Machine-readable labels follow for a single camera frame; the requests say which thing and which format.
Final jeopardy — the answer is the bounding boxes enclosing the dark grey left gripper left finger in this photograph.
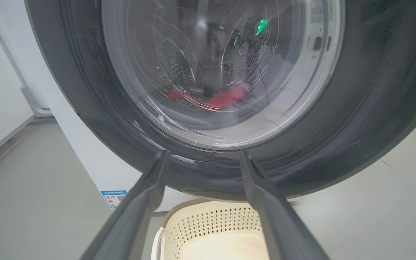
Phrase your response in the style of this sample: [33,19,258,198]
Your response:
[80,151,168,260]

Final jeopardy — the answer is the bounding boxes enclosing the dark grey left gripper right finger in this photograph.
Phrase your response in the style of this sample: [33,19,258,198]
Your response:
[240,152,329,260]

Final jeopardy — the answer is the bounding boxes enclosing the round grey glass washer door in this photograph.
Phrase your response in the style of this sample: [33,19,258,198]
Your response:
[24,0,416,201]

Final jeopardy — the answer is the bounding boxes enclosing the red cloth garment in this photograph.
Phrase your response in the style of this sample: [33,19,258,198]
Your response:
[165,89,196,103]

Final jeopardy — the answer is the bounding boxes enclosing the red and white shorts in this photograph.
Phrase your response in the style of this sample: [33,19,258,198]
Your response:
[201,83,251,111]

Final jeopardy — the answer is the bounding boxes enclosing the cream perforated laundry basket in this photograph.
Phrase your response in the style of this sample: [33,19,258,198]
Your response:
[151,198,270,260]

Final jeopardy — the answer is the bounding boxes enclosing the blue energy label sticker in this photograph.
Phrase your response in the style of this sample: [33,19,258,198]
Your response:
[101,190,127,211]

